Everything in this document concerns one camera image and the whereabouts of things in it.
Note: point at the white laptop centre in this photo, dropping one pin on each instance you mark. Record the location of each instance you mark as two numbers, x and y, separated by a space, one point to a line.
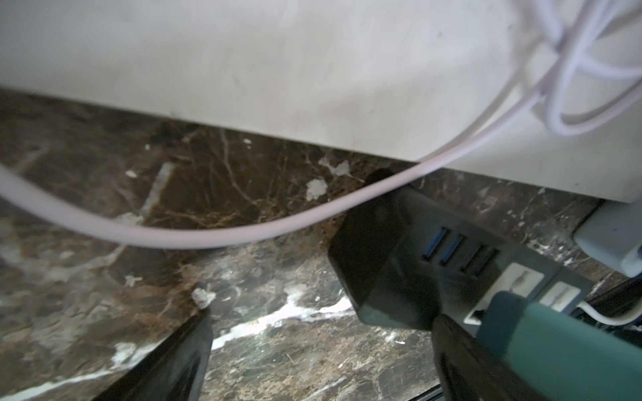
389 78

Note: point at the black power strip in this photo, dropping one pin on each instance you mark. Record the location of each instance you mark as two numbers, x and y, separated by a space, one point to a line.
403 260

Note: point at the grey power strip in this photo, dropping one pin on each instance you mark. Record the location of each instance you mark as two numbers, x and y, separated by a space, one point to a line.
612 235

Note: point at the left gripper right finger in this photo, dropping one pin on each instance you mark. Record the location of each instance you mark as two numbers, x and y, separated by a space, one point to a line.
468 372

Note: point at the teal plug adapter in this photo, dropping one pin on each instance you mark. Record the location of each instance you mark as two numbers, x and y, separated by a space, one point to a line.
557 355

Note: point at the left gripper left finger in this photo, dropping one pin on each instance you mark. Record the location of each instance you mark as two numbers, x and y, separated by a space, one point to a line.
174 370

